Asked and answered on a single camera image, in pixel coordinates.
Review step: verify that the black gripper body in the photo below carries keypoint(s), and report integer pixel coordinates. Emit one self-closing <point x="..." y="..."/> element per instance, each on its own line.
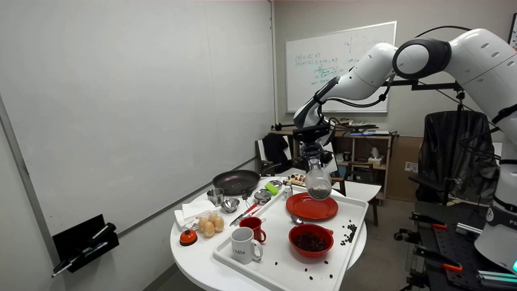
<point x="314" y="141"/>

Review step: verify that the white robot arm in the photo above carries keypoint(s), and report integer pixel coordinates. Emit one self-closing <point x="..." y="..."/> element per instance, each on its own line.
<point x="485" y="67"/>

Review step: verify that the red bowl with coffee beans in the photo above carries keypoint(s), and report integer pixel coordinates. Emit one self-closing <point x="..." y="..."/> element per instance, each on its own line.
<point x="310" y="241"/>

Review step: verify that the small steel bowl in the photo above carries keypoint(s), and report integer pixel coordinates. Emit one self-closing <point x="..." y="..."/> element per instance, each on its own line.
<point x="228" y="206"/>

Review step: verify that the wooden shelf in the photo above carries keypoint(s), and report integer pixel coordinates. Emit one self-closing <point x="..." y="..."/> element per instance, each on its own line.
<point x="364" y="157"/>

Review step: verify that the green sponge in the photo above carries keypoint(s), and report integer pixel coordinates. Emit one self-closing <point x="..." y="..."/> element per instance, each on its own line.
<point x="272" y="188"/>

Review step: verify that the red plate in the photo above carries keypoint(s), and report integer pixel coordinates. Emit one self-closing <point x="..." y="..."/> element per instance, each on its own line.
<point x="305" y="207"/>

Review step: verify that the wooden chair white seat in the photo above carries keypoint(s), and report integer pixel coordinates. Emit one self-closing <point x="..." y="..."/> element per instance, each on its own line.
<point x="360" y="191"/>

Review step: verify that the whiteboard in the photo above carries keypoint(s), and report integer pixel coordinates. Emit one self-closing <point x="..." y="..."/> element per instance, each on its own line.
<point x="312" y="62"/>

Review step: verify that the black frying pan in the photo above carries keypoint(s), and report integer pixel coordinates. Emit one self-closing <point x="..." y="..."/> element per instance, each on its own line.
<point x="236" y="183"/>

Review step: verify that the round white table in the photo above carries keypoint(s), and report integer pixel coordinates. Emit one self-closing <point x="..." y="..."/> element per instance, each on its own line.
<point x="202" y="269"/>

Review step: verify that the red mug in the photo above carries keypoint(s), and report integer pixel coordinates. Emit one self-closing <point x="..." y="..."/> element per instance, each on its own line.
<point x="255" y="225"/>

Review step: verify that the white plastic tray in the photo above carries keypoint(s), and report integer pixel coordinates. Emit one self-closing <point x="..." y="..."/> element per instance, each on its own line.
<point x="284" y="270"/>

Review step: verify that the white mug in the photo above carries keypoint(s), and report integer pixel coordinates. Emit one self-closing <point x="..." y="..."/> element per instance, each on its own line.
<point x="244" y="246"/>

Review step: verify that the bag of eggs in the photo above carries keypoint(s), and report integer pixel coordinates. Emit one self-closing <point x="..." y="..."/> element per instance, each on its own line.
<point x="210" y="223"/>

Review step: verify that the white paper napkin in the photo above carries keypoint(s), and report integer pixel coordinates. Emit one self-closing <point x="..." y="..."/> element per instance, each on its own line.
<point x="191" y="210"/>

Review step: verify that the black covered chair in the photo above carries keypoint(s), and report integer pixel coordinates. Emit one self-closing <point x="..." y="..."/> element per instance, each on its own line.
<point x="456" y="159"/>

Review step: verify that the orange call bell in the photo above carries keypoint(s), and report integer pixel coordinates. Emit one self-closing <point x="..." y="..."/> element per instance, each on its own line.
<point x="186" y="238"/>

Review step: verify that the red handled metal spoon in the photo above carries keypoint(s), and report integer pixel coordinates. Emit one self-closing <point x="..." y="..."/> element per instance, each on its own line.
<point x="296" y="220"/>

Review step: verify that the red handled knife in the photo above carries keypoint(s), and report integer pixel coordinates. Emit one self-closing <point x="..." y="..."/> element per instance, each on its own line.
<point x="247" y="210"/>

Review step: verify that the black wall holder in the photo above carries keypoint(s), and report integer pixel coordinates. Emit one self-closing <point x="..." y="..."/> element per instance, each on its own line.
<point x="84" y="243"/>

